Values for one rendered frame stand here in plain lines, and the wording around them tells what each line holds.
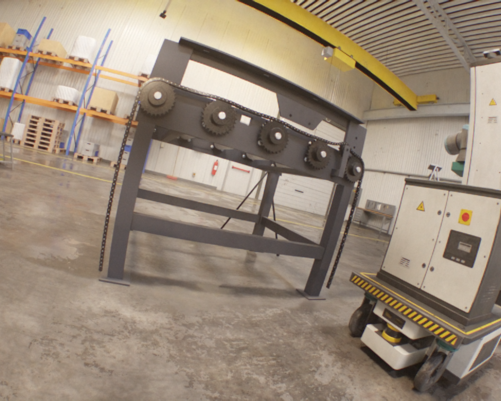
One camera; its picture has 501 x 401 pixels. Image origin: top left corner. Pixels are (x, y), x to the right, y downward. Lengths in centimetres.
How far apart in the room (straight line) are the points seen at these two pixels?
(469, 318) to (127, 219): 146
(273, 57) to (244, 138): 1120
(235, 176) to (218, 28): 643
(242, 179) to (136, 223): 989
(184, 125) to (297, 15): 813
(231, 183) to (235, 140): 958
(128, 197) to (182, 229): 29
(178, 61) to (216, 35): 1049
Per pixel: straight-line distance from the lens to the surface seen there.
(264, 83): 142
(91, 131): 1047
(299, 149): 144
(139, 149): 117
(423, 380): 114
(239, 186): 1098
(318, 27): 943
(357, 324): 138
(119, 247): 125
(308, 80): 1312
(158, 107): 117
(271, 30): 1296
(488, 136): 173
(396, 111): 1372
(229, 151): 226
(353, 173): 162
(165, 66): 127
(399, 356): 116
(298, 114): 148
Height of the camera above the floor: 60
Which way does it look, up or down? 4 degrees down
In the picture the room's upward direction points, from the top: 15 degrees clockwise
